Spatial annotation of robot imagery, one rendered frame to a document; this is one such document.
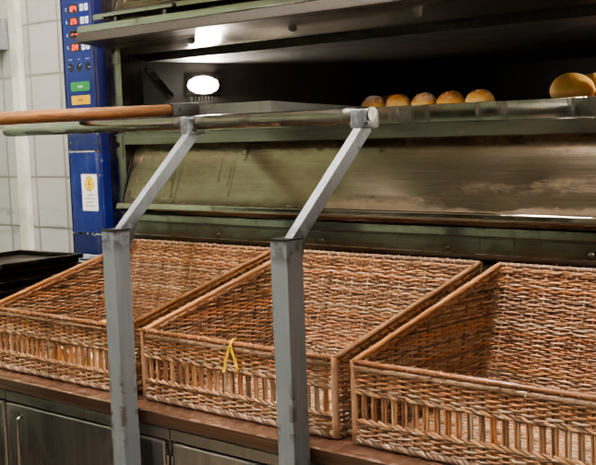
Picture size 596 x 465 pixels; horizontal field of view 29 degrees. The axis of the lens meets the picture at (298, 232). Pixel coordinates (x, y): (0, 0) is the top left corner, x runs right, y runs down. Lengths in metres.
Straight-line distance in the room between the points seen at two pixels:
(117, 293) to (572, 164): 0.94
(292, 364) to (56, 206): 1.67
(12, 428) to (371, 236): 0.96
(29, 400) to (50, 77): 1.14
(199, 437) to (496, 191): 0.78
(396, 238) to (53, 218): 1.32
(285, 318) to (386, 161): 0.72
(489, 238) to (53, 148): 1.56
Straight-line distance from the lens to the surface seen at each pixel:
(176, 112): 2.96
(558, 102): 2.33
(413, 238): 2.56
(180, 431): 2.36
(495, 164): 2.43
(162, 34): 2.93
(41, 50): 3.57
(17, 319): 2.86
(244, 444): 2.20
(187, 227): 3.08
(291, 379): 2.01
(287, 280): 1.98
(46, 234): 3.60
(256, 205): 2.85
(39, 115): 2.71
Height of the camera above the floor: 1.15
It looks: 5 degrees down
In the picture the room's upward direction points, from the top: 2 degrees counter-clockwise
